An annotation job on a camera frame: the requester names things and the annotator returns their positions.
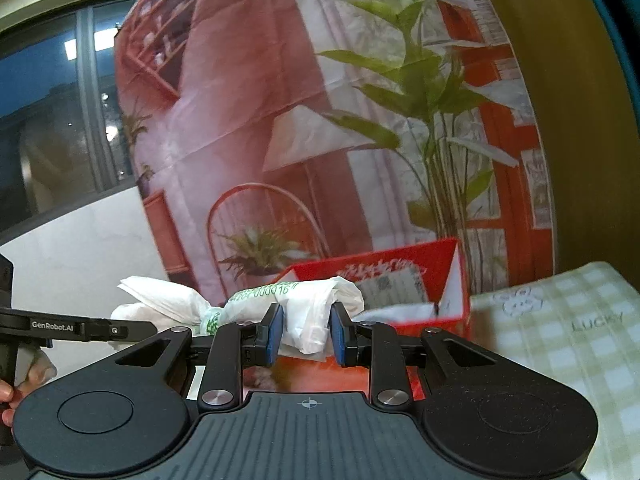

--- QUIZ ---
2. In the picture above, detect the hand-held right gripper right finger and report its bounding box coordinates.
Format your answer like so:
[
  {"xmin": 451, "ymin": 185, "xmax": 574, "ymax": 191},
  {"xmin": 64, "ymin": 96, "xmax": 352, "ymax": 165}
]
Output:
[{"xmin": 329, "ymin": 304, "xmax": 502, "ymax": 413}]

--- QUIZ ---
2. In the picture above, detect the red paper box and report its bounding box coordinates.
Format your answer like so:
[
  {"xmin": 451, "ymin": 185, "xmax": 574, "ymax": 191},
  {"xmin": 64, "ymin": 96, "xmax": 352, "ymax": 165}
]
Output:
[{"xmin": 274, "ymin": 237, "xmax": 472, "ymax": 337}]

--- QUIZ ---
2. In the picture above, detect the dark glass window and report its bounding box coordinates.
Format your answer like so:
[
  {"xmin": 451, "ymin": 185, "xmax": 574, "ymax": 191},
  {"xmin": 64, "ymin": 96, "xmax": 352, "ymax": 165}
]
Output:
[{"xmin": 0, "ymin": 2, "xmax": 143, "ymax": 233}]

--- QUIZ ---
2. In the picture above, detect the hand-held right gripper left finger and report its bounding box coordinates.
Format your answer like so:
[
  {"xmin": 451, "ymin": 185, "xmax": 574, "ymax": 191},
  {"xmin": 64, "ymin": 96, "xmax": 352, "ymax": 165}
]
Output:
[{"xmin": 112, "ymin": 304, "xmax": 286, "ymax": 413}]

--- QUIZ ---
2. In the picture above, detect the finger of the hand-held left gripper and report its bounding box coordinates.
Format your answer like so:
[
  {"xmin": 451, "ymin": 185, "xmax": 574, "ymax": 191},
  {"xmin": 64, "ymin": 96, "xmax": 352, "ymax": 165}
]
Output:
[{"xmin": 85, "ymin": 321, "xmax": 160, "ymax": 344}]

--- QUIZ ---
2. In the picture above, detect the white plastic bag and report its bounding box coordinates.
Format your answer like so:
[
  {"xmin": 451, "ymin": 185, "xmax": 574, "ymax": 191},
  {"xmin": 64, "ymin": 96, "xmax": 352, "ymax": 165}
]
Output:
[{"xmin": 117, "ymin": 275, "xmax": 366, "ymax": 362}]

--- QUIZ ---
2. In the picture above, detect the green checked tablecloth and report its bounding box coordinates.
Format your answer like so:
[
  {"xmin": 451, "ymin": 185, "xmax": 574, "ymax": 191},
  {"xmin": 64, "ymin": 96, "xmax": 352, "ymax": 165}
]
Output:
[{"xmin": 470, "ymin": 260, "xmax": 640, "ymax": 480}]

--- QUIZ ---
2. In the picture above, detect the grey printed packet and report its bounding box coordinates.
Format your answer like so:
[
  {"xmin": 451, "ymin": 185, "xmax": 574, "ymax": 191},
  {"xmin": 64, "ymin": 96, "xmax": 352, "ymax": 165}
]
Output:
[{"xmin": 359, "ymin": 267, "xmax": 432, "ymax": 307}]

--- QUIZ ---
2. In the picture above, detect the wall poster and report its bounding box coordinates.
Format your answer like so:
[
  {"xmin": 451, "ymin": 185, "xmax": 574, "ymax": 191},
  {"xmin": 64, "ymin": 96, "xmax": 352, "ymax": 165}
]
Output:
[{"xmin": 114, "ymin": 0, "xmax": 556, "ymax": 301}]

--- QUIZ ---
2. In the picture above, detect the person's left hand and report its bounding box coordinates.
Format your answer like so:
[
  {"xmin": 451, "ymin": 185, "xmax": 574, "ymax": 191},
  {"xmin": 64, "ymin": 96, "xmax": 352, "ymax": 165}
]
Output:
[{"xmin": 0, "ymin": 347, "xmax": 57, "ymax": 428}]

